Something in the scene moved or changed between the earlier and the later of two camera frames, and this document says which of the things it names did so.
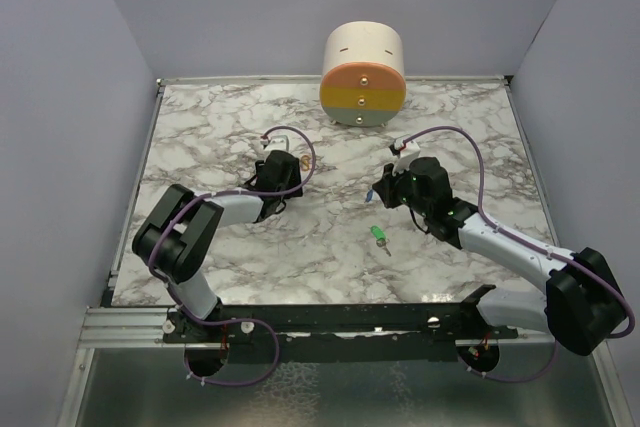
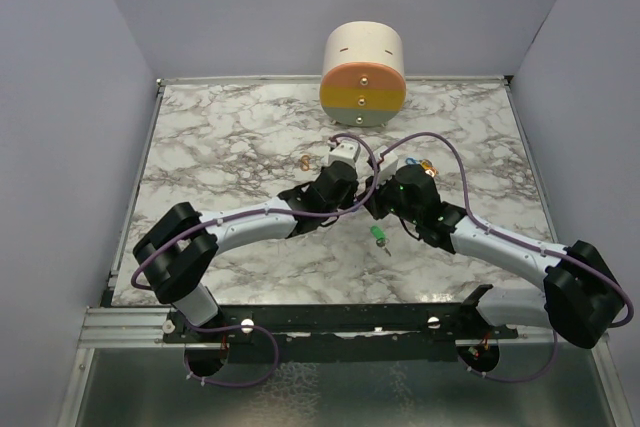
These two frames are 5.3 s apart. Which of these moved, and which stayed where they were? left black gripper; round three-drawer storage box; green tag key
Moved: left black gripper
Stayed: round three-drawer storage box; green tag key
